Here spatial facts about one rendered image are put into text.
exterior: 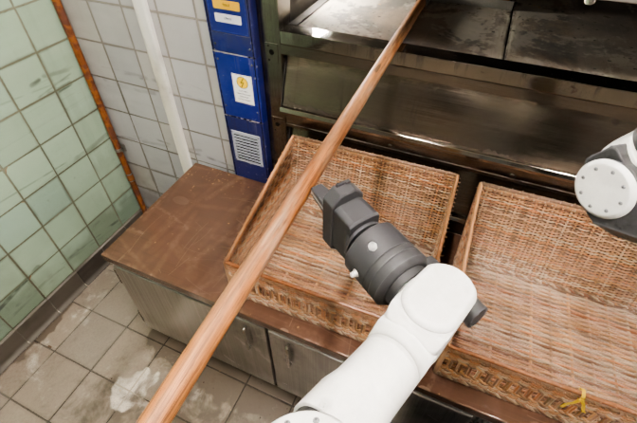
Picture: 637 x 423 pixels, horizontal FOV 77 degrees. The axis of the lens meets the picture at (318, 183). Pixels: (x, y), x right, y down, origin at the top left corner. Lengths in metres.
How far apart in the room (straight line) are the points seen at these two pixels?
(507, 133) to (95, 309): 1.82
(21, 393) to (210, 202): 1.05
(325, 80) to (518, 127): 0.56
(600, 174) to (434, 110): 0.64
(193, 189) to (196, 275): 0.41
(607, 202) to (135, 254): 1.27
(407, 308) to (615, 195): 0.31
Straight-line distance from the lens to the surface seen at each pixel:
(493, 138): 1.19
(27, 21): 1.77
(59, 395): 1.99
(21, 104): 1.79
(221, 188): 1.58
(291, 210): 0.59
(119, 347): 1.98
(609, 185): 0.62
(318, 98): 1.26
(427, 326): 0.43
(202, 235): 1.43
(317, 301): 1.08
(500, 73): 1.11
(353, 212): 0.55
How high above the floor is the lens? 1.63
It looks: 42 degrees down
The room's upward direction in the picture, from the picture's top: straight up
